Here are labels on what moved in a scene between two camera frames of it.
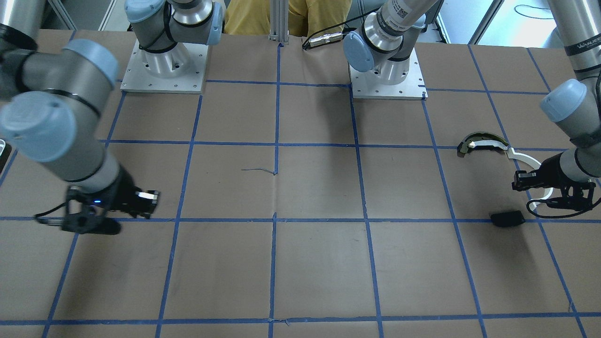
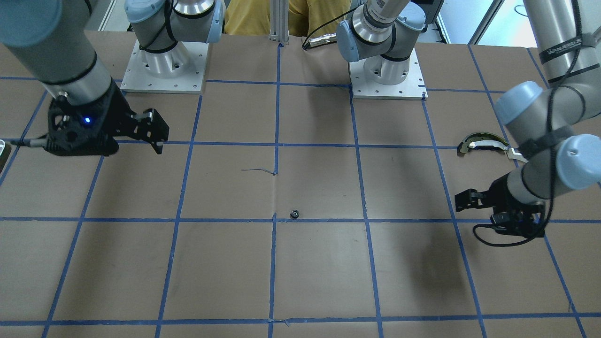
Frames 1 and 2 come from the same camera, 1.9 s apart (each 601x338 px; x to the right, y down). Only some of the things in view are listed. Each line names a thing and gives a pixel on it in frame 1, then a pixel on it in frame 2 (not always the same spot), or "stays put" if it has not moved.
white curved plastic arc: [530, 160] stays put
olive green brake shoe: [482, 138] stays put
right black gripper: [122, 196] → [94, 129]
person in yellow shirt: [310, 18] stays put
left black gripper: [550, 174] → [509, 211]
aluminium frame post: [279, 21] stays put
